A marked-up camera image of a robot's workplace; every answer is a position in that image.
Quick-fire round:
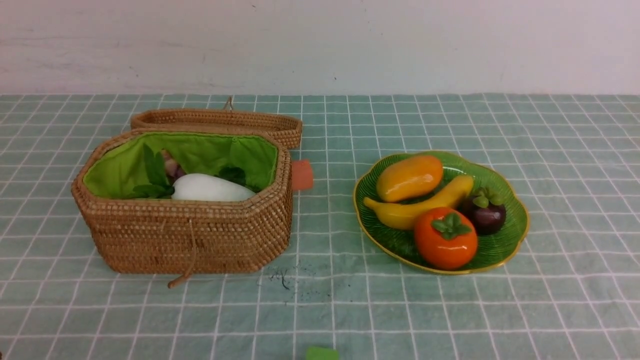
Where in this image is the yellow toy banana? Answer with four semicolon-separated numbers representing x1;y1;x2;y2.
363;175;475;231

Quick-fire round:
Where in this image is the orange toy mango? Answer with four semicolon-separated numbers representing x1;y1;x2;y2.
375;155;444;203

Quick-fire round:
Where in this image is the white toy radish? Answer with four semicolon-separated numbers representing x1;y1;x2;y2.
131;145;257;202

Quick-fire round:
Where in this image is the orange toy persimmon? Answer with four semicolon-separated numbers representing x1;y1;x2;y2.
413;207;479;271

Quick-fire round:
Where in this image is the purple toy eggplant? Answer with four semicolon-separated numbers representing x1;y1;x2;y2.
160;148;186;185

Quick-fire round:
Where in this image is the purple toy mangosteen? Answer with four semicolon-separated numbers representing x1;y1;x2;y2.
458;186;506;236

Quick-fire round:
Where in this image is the orange sticky note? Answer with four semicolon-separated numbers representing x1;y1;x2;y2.
291;159;314;192

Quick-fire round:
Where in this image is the woven basket lid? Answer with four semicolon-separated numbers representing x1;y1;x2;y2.
130;96;303;150

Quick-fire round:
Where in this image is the green sticky note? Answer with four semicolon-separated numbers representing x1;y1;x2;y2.
304;346;339;360

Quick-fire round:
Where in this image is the green leaf-shaped plate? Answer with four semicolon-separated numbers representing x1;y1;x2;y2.
352;150;530;275

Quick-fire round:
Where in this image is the woven wicker basket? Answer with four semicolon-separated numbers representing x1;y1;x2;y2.
71;126;293;288

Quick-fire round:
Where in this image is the green checkered tablecloth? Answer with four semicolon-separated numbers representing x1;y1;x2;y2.
0;93;640;360

